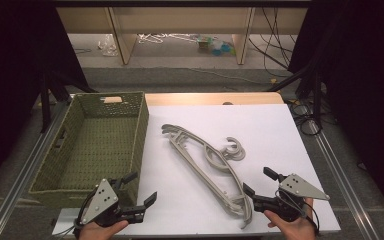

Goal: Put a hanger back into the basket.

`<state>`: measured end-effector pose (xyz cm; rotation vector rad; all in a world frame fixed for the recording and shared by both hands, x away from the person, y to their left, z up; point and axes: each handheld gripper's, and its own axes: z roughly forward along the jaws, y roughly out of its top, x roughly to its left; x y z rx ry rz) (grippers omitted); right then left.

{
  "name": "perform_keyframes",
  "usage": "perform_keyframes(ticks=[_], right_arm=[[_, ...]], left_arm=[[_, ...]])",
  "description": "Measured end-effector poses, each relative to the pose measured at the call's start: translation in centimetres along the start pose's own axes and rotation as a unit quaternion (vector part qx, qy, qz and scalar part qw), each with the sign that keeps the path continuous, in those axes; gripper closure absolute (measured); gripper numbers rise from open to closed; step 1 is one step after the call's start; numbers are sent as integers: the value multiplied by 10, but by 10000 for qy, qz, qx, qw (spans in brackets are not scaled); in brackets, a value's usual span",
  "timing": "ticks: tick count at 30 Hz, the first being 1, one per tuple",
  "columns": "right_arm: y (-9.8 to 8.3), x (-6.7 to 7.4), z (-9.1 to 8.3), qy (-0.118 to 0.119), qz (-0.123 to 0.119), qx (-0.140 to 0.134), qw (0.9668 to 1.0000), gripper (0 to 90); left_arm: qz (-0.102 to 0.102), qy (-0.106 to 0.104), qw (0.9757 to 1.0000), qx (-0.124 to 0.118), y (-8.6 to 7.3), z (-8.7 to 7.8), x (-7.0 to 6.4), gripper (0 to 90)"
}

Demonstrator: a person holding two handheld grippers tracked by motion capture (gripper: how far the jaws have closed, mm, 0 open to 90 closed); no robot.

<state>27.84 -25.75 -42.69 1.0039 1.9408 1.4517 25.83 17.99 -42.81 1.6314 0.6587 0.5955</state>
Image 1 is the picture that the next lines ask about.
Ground black hanging cables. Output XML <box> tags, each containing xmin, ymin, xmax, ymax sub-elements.
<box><xmin>248</xmin><ymin>6</ymin><xmax>298</xmax><ymax>70</ymax></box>

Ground pile of teal plastic things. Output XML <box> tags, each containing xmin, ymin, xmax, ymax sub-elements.
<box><xmin>196</xmin><ymin>34</ymin><xmax>237</xmax><ymax>57</ymax></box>

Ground grey plastic clothes hanger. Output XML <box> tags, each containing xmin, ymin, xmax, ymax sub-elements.
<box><xmin>166</xmin><ymin>128</ymin><xmax>253</xmax><ymax>230</ymax></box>
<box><xmin>161</xmin><ymin>123</ymin><xmax>248</xmax><ymax>218</ymax></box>

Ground black coiled floor cables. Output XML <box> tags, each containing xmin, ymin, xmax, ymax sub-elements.
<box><xmin>288</xmin><ymin>98</ymin><xmax>326</xmax><ymax>137</ymax></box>

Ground clear plastic bag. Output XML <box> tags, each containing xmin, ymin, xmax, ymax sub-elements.
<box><xmin>97</xmin><ymin>33</ymin><xmax>119</xmax><ymax>57</ymax></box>

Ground white paper sheet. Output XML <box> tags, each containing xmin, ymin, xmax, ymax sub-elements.
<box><xmin>51</xmin><ymin>103</ymin><xmax>342</xmax><ymax>237</ymax></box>

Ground green woven basket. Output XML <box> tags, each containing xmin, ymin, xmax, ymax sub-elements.
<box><xmin>28</xmin><ymin>91</ymin><xmax>150</xmax><ymax>209</ymax></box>

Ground left hand-held gripper black cable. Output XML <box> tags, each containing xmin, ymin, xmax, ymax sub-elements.
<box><xmin>50</xmin><ymin>191</ymin><xmax>98</xmax><ymax>240</ymax></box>

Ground black curtain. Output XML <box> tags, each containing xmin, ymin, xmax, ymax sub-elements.
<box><xmin>0</xmin><ymin>0</ymin><xmax>96</xmax><ymax>198</ymax></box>
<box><xmin>288</xmin><ymin>0</ymin><xmax>384</xmax><ymax>228</ymax></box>

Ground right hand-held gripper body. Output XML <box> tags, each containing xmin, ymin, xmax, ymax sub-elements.
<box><xmin>252</xmin><ymin>173</ymin><xmax>331</xmax><ymax>223</ymax></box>

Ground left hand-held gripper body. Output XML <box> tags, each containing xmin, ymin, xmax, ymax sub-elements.
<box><xmin>79</xmin><ymin>178</ymin><xmax>146</xmax><ymax>229</ymax></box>

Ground aluminium rail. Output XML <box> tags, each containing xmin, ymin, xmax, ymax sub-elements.
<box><xmin>0</xmin><ymin>94</ymin><xmax>76</xmax><ymax>240</ymax></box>
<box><xmin>304</xmin><ymin>116</ymin><xmax>383</xmax><ymax>240</ymax></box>

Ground hand-held gripper black cable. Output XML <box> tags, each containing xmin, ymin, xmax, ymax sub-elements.
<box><xmin>275</xmin><ymin>189</ymin><xmax>321</xmax><ymax>236</ymax></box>
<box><xmin>50</xmin><ymin>191</ymin><xmax>98</xmax><ymax>240</ymax></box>

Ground light wooden shelf unit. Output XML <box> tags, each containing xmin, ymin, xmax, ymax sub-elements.
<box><xmin>55</xmin><ymin>6</ymin><xmax>309</xmax><ymax>66</ymax></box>

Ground thin white floor cable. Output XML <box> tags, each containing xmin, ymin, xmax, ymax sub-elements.
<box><xmin>189</xmin><ymin>67</ymin><xmax>268</xmax><ymax>85</ymax></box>

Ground person's left hand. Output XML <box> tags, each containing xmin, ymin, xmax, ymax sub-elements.
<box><xmin>78</xmin><ymin>220</ymin><xmax>130</xmax><ymax>240</ymax></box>

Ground person's right hand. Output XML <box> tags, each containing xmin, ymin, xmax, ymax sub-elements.
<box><xmin>263</xmin><ymin>198</ymin><xmax>316</xmax><ymax>240</ymax></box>

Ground black metal stand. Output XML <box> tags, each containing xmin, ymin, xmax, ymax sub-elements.
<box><xmin>265</xmin><ymin>61</ymin><xmax>325</xmax><ymax>128</ymax></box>
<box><xmin>39</xmin><ymin>71</ymin><xmax>98</xmax><ymax>134</ymax></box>

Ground right hand-held gripper black cable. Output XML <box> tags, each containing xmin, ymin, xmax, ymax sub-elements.
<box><xmin>275</xmin><ymin>189</ymin><xmax>321</xmax><ymax>236</ymax></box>

